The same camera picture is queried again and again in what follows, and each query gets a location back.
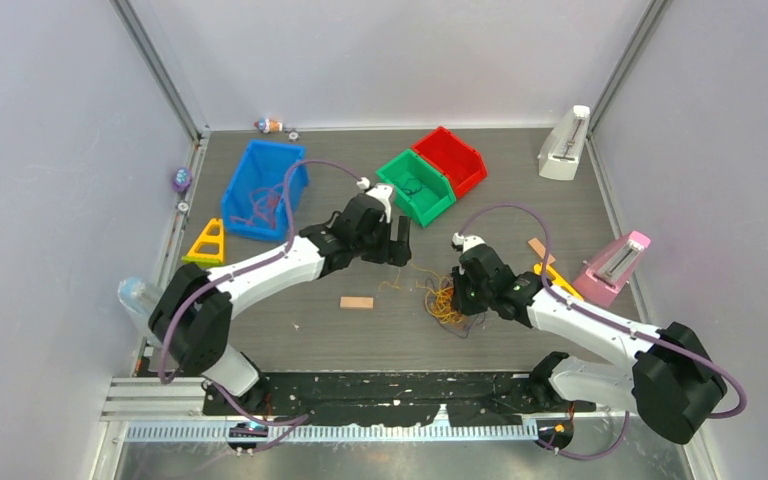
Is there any yellow ladder toy right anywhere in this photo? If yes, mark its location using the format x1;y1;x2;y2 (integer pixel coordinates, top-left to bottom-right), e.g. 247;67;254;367
533;262;584;303

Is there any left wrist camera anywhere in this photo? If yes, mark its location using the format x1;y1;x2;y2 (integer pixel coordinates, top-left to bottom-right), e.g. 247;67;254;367
356;177;395;224

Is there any yellow triangle ladder toy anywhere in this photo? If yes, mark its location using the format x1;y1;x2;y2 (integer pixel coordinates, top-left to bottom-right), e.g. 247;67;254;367
181;218;226;268

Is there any purple round toy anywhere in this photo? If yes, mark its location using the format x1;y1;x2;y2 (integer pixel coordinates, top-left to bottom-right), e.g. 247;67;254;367
172;167;193;193

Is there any small colourful figurine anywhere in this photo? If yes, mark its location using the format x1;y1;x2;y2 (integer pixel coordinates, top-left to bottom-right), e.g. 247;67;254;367
253;117;284;134

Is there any red plastic bin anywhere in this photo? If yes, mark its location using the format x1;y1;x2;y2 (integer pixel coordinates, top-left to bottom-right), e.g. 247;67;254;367
412;126;488;199

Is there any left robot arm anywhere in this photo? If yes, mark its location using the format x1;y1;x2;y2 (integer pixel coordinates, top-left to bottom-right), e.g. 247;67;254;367
147;194;412;414

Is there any white metronome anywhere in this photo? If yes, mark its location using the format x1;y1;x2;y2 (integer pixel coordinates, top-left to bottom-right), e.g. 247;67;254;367
538;105;591;181

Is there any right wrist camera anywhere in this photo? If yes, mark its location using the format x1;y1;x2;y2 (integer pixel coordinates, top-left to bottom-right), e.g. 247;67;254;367
451;232;485;253

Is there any clear plastic container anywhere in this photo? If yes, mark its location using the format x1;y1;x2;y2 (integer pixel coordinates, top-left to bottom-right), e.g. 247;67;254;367
117;277;163;347

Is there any small wooden block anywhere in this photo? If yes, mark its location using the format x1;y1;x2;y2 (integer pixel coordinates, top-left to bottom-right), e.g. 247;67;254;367
339;296;375;310

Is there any blue plastic bin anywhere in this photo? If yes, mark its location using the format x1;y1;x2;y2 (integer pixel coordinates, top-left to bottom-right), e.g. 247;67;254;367
220;140;306;243

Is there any green plastic bin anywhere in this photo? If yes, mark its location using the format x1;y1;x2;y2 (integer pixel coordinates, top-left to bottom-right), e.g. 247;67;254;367
376;149;456;228

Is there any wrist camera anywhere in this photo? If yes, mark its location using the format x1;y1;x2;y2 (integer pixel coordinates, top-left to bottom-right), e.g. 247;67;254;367
451;232;485;253
356;177;395;224

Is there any pink metronome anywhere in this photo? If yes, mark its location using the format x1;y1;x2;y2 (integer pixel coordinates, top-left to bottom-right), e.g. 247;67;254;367
572;231;651;308

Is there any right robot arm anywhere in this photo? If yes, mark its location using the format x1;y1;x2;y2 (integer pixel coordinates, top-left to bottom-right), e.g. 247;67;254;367
452;236;728;445

